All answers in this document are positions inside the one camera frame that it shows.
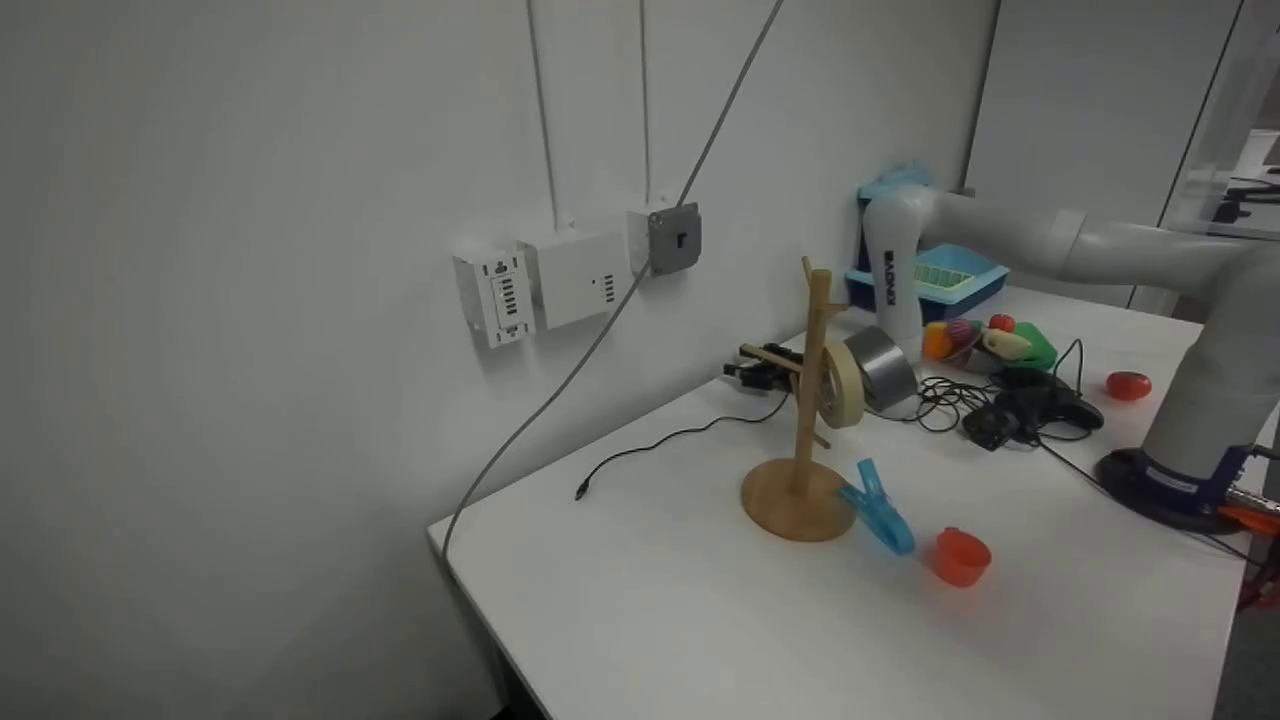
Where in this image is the grey wall switch box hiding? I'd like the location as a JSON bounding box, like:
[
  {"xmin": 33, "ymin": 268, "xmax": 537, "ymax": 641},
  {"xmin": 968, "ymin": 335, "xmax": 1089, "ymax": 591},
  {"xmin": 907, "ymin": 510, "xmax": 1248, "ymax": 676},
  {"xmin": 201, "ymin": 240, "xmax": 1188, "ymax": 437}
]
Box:
[{"xmin": 626, "ymin": 203, "xmax": 701, "ymax": 276}]

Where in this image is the wooden peg stand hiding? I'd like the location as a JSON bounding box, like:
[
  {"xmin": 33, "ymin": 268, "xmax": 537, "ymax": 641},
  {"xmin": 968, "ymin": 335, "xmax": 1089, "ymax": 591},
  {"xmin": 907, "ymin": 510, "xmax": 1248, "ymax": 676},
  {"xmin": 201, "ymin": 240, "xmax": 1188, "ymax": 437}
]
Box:
[{"xmin": 741, "ymin": 268, "xmax": 852, "ymax": 544}]

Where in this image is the orange plastic cup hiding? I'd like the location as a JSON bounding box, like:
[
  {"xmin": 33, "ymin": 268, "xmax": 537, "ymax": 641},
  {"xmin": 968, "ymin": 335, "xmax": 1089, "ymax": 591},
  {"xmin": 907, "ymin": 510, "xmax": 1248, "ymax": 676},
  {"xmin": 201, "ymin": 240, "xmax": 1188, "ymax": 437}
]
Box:
[{"xmin": 922, "ymin": 528, "xmax": 992, "ymax": 588}]

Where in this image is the black loose cable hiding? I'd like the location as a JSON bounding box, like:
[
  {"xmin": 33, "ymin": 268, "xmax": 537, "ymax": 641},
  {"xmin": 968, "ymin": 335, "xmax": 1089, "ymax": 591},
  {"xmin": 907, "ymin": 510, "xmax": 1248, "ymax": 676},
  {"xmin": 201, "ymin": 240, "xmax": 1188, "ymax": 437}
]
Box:
[{"xmin": 570, "ymin": 388, "xmax": 790, "ymax": 502}]

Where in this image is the colourful toy pile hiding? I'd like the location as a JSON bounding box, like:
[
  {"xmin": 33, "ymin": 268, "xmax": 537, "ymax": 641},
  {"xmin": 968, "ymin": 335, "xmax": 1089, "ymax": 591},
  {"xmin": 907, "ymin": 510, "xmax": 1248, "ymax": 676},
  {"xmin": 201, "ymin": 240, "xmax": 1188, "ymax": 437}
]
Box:
[{"xmin": 922, "ymin": 312, "xmax": 1054, "ymax": 373}]

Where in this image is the white wall junction box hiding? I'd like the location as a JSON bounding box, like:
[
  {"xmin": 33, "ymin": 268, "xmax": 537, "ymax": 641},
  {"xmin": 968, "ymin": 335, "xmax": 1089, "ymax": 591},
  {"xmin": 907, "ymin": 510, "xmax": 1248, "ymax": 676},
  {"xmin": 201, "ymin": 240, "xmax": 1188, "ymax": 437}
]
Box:
[{"xmin": 453, "ymin": 242, "xmax": 537, "ymax": 349}]

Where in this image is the red plastic bowl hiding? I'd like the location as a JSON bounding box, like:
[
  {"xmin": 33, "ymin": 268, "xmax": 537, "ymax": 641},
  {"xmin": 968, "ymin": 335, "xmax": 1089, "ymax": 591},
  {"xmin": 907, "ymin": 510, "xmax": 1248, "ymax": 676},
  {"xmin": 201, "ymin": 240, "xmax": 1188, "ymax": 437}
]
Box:
[{"xmin": 1103, "ymin": 373, "xmax": 1152, "ymax": 404}]

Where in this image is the white wall socket box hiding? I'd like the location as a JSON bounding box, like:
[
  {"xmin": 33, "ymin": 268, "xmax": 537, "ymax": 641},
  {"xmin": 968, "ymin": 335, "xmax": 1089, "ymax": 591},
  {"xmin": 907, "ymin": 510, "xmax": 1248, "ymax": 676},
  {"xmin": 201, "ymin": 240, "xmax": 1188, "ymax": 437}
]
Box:
[{"xmin": 522, "ymin": 228, "xmax": 632, "ymax": 328}]

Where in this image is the grey hanging cable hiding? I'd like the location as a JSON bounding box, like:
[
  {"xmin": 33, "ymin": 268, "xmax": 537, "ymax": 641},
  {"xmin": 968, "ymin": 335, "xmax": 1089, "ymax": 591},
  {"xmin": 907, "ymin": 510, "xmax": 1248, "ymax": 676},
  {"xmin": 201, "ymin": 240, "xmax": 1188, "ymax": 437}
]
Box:
[{"xmin": 434, "ymin": 0, "xmax": 786, "ymax": 558}]

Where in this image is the black controller with cables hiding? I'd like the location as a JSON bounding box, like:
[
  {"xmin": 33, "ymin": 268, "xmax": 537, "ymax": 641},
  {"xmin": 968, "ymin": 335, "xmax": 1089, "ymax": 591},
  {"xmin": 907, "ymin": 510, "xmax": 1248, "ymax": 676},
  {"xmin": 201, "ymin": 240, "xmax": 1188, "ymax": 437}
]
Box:
[{"xmin": 913, "ymin": 362, "xmax": 1103, "ymax": 452}]

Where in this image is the blue plastic box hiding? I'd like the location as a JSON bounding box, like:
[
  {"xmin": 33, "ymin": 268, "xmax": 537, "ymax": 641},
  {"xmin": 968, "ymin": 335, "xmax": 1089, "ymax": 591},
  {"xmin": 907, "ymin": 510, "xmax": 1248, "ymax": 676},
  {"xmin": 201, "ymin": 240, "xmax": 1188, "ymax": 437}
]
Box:
[{"xmin": 842, "ymin": 162, "xmax": 1006, "ymax": 321}]

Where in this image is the blue clothes peg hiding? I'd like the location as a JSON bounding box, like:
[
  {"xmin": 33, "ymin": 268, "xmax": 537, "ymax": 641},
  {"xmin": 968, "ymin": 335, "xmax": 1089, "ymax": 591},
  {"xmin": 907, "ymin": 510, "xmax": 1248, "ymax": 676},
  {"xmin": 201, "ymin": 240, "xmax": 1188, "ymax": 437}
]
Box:
[{"xmin": 839, "ymin": 454, "xmax": 914, "ymax": 556}]

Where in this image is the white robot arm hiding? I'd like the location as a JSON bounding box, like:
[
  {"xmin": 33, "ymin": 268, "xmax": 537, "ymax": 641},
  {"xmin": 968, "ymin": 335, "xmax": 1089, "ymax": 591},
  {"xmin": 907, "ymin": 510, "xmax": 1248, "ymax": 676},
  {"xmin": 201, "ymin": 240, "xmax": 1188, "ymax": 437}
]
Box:
[{"xmin": 861, "ymin": 184, "xmax": 1280, "ymax": 481}]

